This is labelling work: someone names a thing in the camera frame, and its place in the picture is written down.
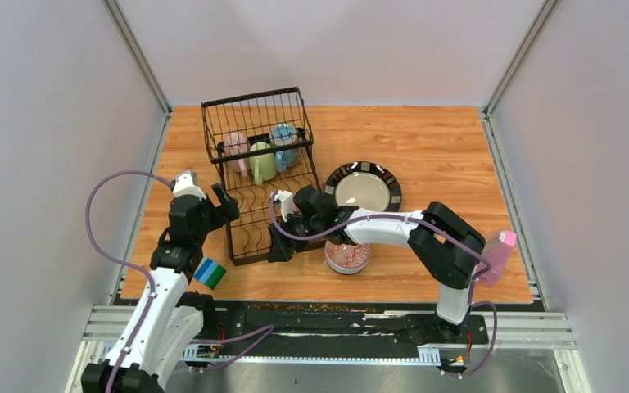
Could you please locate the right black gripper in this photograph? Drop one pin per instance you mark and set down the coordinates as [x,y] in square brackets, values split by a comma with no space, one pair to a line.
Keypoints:
[280,246]

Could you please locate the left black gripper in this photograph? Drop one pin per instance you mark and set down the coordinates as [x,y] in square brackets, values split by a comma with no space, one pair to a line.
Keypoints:
[228,204]

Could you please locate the light green mug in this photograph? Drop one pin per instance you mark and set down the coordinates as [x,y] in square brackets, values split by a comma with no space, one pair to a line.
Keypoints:
[263,167]

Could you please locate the red patterned white bowl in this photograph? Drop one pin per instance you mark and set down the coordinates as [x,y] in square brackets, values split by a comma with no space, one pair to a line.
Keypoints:
[347,259]

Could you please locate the black rimmed white plate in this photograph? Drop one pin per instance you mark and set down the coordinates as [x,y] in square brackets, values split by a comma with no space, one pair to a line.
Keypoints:
[364,184]

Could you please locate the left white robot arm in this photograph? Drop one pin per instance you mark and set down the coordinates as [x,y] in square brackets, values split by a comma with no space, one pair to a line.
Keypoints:
[167,317]

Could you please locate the black wire dish rack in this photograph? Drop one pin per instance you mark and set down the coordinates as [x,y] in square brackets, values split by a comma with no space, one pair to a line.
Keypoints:
[259,143]

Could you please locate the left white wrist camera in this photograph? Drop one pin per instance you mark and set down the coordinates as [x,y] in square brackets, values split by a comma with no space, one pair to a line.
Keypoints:
[185,184]

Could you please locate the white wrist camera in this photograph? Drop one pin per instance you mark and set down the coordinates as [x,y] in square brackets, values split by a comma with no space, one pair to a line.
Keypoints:
[185,184]
[284,201]

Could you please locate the pink ceramic mug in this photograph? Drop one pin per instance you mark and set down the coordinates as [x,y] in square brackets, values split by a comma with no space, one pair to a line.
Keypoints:
[236,143]

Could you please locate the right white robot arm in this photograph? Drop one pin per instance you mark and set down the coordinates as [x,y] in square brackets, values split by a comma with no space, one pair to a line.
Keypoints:
[448,247]

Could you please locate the blue butterfly mug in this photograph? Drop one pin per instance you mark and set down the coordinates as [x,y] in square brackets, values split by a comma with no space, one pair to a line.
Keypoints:
[283,136]

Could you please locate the pink box with mirror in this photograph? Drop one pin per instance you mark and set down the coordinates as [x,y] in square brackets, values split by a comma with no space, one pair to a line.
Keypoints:
[499,247]

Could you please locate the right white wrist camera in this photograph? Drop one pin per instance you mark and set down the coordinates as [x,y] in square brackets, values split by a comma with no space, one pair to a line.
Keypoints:
[284,201]

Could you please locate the blue green striped sponge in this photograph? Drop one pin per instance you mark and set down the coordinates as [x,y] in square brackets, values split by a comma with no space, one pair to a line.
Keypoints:
[209,273]

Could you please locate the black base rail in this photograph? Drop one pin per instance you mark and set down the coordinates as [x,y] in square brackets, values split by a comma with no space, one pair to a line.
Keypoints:
[388,334]

